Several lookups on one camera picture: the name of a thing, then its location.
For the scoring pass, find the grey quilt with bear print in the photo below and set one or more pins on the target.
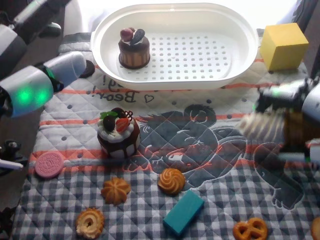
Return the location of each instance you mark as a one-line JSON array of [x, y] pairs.
[[175, 205]]

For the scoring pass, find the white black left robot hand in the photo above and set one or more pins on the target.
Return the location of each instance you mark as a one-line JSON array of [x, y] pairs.
[[27, 90]]

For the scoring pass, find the pink sandwich cookie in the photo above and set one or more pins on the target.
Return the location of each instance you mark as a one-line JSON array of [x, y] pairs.
[[49, 164]]

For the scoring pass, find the yellow cube block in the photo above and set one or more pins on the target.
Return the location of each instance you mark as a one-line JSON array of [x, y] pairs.
[[282, 50]]

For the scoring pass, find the toy ice cream cone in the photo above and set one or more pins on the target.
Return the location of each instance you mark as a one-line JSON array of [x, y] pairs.
[[265, 127]]

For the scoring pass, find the white oval perforated plastic tray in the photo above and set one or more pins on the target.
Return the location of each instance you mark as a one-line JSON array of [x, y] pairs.
[[200, 50]]

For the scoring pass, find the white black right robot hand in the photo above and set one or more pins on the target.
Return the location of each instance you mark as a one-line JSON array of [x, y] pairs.
[[282, 96]]

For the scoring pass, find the swirl butter cookie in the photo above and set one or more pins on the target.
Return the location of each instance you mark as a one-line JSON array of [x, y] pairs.
[[171, 181]]

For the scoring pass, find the chocolate cake with cherry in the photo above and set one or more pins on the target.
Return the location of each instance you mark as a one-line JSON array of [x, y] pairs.
[[135, 56]]

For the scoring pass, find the fluted star butter cookie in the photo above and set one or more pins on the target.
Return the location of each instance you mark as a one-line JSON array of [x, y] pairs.
[[115, 191]]

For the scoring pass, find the cream cake with strawberry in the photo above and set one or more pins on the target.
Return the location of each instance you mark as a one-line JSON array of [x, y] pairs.
[[120, 140]]

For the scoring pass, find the pretzel shaped cookie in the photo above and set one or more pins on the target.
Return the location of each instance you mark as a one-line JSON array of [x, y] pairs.
[[240, 232]]

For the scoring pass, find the dark chocolate sandwich cookie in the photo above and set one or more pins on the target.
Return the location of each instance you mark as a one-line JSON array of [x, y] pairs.
[[89, 70]]

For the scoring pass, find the orange biscuit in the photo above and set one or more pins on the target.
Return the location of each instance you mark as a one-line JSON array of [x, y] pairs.
[[316, 228]]

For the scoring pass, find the teal rectangular block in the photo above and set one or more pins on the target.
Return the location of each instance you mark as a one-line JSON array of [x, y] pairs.
[[183, 212]]

